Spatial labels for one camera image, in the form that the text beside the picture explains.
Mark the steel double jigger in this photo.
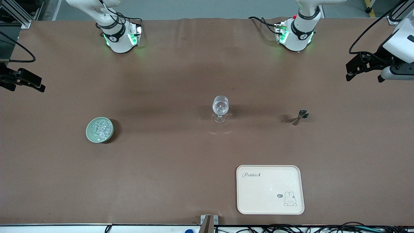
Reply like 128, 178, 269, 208
291, 109, 309, 126

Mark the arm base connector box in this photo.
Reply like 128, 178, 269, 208
128, 23, 143, 46
274, 21, 289, 44

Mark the heap of clear ice cubes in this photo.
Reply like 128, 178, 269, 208
90, 119, 112, 140

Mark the clear stemmed wine glass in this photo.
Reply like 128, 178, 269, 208
212, 96, 229, 124

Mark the green ceramic bowl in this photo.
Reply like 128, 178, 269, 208
85, 117, 114, 143

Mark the brown table cover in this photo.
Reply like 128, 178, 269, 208
0, 18, 414, 226

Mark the cream rabbit print tray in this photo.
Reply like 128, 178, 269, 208
236, 165, 305, 215

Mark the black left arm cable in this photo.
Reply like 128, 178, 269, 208
349, 0, 409, 55

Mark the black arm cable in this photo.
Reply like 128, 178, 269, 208
0, 31, 36, 63
349, 0, 409, 55

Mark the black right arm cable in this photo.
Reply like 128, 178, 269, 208
0, 31, 36, 63

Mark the aluminium frame profile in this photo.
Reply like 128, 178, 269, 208
387, 0, 414, 25
0, 0, 44, 29

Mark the black base power cable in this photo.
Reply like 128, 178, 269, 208
248, 16, 279, 35

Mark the black cable bundle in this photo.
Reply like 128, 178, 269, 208
215, 221, 414, 233

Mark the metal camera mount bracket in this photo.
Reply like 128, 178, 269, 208
200, 215, 219, 233

